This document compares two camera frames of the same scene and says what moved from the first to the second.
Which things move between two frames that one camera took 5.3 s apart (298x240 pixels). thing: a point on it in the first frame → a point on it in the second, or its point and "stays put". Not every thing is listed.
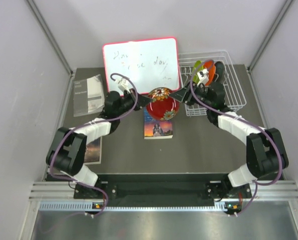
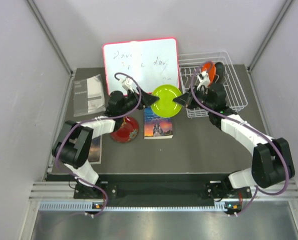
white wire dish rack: [233, 96] stays put
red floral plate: [162, 106] → [127, 132]
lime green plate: [198, 67] → [166, 107]
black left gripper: [142, 101] stays put
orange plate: [210, 66] stays put
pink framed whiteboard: [146, 64] stays put
